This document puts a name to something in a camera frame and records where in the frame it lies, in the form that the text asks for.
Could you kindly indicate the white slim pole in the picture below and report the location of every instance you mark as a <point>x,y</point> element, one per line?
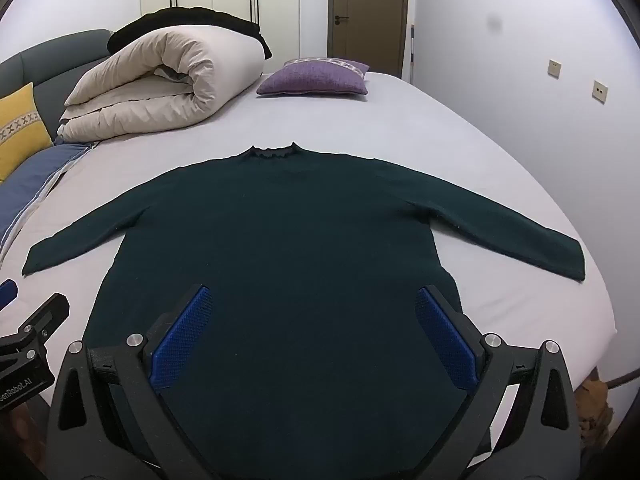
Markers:
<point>412,55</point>

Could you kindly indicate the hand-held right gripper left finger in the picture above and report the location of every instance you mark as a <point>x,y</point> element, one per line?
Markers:
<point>182,340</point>

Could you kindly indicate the brown crumpled bag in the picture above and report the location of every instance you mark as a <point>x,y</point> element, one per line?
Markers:
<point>592,405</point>

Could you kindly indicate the blue blanket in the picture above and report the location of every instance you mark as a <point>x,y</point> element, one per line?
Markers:
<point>25,185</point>

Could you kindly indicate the yellow cushion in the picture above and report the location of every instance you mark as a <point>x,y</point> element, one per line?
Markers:
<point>20,130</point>

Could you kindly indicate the black cloth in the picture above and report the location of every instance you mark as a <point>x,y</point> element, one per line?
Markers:
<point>200,17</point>

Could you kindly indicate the beige rolled duvet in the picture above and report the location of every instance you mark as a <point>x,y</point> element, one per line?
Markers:
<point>150,75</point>

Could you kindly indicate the grey headboard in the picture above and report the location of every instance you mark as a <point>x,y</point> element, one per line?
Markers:
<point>60,55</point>

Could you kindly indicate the brown door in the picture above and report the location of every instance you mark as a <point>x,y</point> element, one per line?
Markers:
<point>370,10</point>

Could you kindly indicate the beige wall socket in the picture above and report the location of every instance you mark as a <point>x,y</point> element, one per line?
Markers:
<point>553,68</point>
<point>599,91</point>

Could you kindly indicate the dark green sweater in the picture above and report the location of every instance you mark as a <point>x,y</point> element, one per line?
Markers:
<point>300,240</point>

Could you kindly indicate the purple cushion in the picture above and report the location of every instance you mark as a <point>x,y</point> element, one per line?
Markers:
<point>310,77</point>

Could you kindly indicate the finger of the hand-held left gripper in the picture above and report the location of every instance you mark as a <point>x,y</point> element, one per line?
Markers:
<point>50,312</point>
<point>6,292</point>

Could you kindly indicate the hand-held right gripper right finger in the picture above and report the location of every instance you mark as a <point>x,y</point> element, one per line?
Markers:
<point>445,340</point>

